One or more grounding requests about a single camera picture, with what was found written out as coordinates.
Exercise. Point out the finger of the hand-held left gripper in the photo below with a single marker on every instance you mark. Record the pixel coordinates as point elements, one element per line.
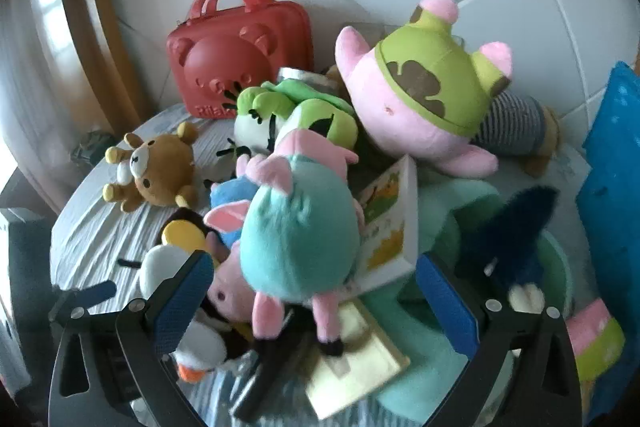
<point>95,293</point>

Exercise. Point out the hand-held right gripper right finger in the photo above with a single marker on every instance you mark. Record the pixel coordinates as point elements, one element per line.
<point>450,307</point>

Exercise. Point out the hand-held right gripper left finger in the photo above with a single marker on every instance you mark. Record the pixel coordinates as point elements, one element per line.
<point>180,302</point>

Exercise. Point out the teal pink pig plush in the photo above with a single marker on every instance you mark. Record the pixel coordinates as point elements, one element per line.
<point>300,242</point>

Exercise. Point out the blue plastic crate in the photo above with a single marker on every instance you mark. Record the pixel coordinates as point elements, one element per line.
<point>615,207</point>

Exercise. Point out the light striped desktop tablecloth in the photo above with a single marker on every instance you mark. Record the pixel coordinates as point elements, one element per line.
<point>100,227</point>

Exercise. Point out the black white penguin plush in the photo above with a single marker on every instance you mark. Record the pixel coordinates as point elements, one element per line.
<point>160,267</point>

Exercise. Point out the large teal plush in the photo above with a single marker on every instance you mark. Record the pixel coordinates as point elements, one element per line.
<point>435,387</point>

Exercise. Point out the dark grey box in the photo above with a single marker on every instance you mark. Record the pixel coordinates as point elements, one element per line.
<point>22,247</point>

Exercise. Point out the navy blue plush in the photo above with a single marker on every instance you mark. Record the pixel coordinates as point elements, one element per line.
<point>505,227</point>

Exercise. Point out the pale yellow book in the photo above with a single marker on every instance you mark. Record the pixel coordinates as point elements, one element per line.
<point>355,372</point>

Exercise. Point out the small blue plush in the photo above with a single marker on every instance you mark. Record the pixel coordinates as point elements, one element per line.
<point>230,197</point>

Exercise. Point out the small brown bear plush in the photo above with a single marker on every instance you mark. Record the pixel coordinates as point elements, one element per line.
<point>155,172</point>

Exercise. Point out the dark small object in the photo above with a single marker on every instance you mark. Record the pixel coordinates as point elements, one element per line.
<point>91,148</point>

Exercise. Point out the pink and lime plush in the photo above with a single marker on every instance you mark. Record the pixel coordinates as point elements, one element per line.
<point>595,337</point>

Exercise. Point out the pink plush with frog hat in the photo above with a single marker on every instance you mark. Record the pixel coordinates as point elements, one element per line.
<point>400,122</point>

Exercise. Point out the brown bear plush striped sweater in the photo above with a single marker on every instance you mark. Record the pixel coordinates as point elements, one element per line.
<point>515,122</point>

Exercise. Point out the green frog plush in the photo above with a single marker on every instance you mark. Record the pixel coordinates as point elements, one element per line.
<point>300,117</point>

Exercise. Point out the red bear-face bag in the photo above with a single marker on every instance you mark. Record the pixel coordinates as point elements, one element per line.
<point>235,57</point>

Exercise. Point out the grey metal tin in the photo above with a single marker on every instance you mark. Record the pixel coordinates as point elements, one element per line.
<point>295,74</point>

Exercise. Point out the wooden door frame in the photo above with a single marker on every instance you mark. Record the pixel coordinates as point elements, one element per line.
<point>75,7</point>

